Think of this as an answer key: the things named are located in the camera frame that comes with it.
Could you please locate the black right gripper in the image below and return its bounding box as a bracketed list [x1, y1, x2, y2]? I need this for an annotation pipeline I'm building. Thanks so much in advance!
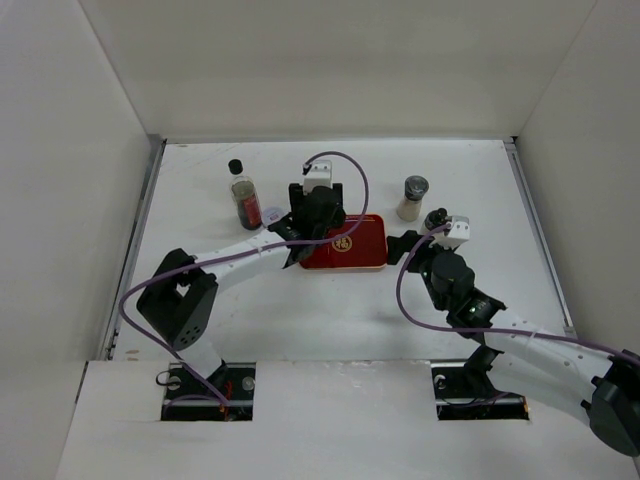
[387, 230, 458, 311]

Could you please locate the small white-lid spice jar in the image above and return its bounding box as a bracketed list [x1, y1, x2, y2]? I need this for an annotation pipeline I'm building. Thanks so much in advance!
[261, 206, 287, 228]

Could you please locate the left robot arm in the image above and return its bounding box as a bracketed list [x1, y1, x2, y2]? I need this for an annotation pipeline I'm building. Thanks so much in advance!
[136, 183, 346, 399]

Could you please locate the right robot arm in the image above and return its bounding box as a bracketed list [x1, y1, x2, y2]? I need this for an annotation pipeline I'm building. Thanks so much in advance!
[387, 225, 639, 457]

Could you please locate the red gold-rimmed tray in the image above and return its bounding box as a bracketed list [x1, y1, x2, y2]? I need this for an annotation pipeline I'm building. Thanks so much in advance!
[300, 214, 388, 270]

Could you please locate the black-cap white powder jar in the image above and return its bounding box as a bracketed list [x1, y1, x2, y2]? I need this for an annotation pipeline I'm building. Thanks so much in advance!
[422, 208, 451, 234]

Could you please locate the tall dark sauce bottle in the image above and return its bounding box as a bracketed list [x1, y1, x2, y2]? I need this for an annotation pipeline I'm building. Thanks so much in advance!
[228, 159, 262, 230]

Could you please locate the clear-top salt grinder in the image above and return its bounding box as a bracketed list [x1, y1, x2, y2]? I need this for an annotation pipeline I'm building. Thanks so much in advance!
[396, 175, 429, 222]

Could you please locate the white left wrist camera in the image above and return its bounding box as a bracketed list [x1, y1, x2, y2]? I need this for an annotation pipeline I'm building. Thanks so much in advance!
[302, 160, 332, 195]

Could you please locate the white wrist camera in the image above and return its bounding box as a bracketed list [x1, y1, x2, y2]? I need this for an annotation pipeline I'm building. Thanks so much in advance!
[432, 215, 471, 251]
[302, 160, 332, 195]

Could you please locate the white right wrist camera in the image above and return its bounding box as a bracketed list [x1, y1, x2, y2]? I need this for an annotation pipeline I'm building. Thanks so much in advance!
[432, 215, 471, 251]

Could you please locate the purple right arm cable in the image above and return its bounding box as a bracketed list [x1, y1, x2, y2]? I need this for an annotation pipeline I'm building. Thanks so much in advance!
[395, 222, 640, 365]

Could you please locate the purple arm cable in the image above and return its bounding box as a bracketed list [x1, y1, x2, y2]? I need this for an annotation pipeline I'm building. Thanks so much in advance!
[118, 151, 372, 420]
[395, 222, 640, 365]

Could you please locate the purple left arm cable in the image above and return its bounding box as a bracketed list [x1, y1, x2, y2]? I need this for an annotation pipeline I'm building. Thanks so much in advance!
[118, 151, 372, 420]

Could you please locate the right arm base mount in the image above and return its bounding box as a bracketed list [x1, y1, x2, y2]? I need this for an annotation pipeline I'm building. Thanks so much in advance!
[430, 346, 529, 421]

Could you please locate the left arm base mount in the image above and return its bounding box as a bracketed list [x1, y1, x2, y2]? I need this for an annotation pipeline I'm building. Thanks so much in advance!
[155, 363, 257, 422]

